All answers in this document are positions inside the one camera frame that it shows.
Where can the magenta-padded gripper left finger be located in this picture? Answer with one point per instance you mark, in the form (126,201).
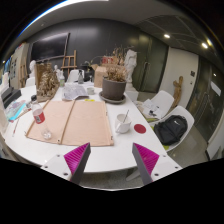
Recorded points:
(75,160)

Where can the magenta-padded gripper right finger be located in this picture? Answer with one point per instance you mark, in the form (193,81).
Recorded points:
(146,160)

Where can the flat round red coaster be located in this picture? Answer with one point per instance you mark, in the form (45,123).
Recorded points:
(140,128)

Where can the brown cardboard sheet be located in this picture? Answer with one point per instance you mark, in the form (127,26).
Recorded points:
(75,123)

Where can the clear drinking glass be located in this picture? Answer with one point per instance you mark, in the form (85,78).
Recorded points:
(46,134)

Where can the black backpack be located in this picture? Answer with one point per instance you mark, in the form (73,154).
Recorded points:
(170,128)

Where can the white mug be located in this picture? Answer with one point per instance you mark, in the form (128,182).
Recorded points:
(122,123)

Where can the stirring stick in mug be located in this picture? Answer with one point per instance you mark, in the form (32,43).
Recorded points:
(125,117)

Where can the white plastic chair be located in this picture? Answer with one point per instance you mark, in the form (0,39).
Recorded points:
(163,100)
(181,116)

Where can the red-labelled clear drink bottle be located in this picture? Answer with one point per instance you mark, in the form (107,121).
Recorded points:
(38,114)

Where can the grey saucer under pot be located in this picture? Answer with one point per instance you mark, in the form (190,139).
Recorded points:
(112,98)

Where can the small white cup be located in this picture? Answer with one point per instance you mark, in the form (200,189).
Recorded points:
(90,90)

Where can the wooden figure sculpture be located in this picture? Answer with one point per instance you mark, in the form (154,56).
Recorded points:
(177,90)

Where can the colourful booklet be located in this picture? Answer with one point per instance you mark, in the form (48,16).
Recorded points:
(15,109)

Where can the dried plant in grey pot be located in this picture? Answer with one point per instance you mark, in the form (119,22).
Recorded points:
(114,85)

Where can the golden ornate sculpture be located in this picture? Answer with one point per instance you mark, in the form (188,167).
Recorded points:
(46,82)

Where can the white plaster statue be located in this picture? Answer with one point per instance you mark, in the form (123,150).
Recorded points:
(130,66)

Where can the wooden easel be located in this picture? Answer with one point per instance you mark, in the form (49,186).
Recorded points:
(69,63)

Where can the white plaster bust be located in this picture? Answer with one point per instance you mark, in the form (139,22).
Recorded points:
(32,67)

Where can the dark wall-mounted screen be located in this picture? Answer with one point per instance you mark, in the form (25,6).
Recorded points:
(49,47)

